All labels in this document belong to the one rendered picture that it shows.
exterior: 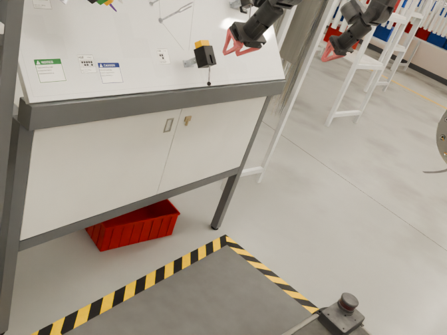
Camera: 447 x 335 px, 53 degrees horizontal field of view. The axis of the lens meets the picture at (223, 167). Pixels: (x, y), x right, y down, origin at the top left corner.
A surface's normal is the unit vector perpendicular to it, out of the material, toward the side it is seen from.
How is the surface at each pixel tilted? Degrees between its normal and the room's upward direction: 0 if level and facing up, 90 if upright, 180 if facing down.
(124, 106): 90
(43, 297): 0
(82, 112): 90
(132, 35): 50
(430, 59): 90
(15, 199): 90
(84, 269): 0
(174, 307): 0
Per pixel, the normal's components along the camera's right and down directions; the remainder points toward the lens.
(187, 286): 0.31, -0.83
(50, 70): 0.76, -0.14
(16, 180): 0.73, 0.51
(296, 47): -0.70, 0.13
